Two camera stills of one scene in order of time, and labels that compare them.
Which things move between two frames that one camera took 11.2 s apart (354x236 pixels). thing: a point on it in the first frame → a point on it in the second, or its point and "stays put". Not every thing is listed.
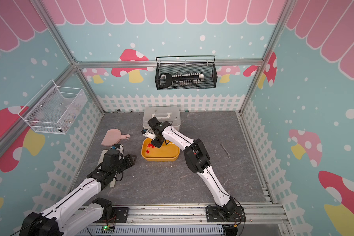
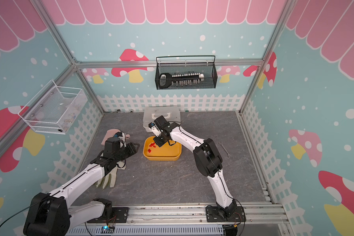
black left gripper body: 123,164 → 125,152
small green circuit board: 107,229 stays put
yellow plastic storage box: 167,152 stays put
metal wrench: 225,150 stays put
